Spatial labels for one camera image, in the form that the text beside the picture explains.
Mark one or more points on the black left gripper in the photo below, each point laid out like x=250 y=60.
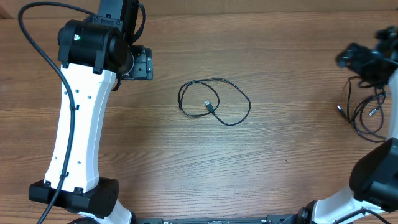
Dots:
x=143 y=69

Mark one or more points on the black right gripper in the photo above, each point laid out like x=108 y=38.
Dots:
x=355 y=65

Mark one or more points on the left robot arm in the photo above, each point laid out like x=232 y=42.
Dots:
x=95 y=55

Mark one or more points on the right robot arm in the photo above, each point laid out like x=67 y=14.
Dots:
x=372 y=188

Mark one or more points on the brown cardboard back panel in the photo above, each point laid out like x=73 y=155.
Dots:
x=10 y=8

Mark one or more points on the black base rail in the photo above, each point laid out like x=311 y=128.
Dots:
x=214 y=221

